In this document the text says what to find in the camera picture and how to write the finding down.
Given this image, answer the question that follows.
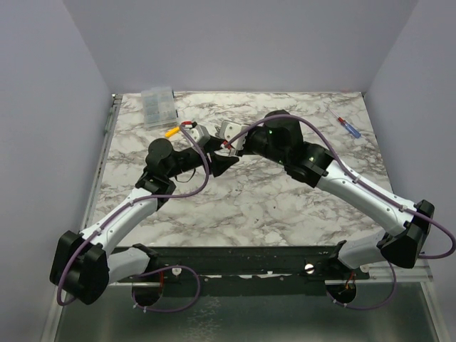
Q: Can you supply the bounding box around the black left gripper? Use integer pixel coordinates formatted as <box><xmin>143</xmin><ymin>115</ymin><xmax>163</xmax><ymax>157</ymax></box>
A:
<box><xmin>167</xmin><ymin>135</ymin><xmax>239</xmax><ymax>179</ymax></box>

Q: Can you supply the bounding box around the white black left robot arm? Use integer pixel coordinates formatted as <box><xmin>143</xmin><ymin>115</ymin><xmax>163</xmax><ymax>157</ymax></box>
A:
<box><xmin>50</xmin><ymin>137</ymin><xmax>239</xmax><ymax>306</ymax></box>

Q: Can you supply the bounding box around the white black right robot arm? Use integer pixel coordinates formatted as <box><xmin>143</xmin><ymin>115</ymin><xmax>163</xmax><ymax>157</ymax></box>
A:
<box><xmin>224</xmin><ymin>110</ymin><xmax>435</xmax><ymax>279</ymax></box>

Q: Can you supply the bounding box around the yellow black screwdriver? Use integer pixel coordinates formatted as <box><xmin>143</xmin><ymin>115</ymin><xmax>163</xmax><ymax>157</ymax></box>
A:
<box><xmin>165</xmin><ymin>126</ymin><xmax>180</xmax><ymax>138</ymax></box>

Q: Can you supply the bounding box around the red blue screwdriver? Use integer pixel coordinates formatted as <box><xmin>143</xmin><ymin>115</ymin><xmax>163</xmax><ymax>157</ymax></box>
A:
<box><xmin>328</xmin><ymin>108</ymin><xmax>361</xmax><ymax>139</ymax></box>

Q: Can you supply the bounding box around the clear plastic parts box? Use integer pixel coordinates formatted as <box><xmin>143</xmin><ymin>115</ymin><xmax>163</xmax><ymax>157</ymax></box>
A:
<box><xmin>141</xmin><ymin>86</ymin><xmax>178</xmax><ymax>128</ymax></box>

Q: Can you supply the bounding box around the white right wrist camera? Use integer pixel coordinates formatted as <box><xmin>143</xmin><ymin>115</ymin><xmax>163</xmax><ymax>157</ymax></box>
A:
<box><xmin>218</xmin><ymin>120</ymin><xmax>247</xmax><ymax>151</ymax></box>

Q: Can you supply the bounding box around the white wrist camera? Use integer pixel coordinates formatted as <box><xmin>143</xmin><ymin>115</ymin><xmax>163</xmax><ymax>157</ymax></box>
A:
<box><xmin>190</xmin><ymin>124</ymin><xmax>210</xmax><ymax>147</ymax></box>
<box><xmin>218</xmin><ymin>120</ymin><xmax>247</xmax><ymax>151</ymax></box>

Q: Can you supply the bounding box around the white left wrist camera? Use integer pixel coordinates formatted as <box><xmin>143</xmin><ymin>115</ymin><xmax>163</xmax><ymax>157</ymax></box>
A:
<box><xmin>190</xmin><ymin>124</ymin><xmax>210</xmax><ymax>147</ymax></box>

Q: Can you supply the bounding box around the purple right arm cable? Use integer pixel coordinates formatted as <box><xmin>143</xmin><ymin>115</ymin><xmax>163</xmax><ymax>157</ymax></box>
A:
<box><xmin>222</xmin><ymin>114</ymin><xmax>456</xmax><ymax>311</ymax></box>

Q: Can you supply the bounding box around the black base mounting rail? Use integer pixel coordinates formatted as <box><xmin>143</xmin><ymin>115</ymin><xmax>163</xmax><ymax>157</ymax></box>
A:
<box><xmin>120</xmin><ymin>246</ymin><xmax>369</xmax><ymax>301</ymax></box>

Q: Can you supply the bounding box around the aluminium extrusion frame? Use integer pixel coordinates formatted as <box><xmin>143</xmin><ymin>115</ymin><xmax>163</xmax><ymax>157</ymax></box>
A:
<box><xmin>40</xmin><ymin>93</ymin><xmax>123</xmax><ymax>341</ymax></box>

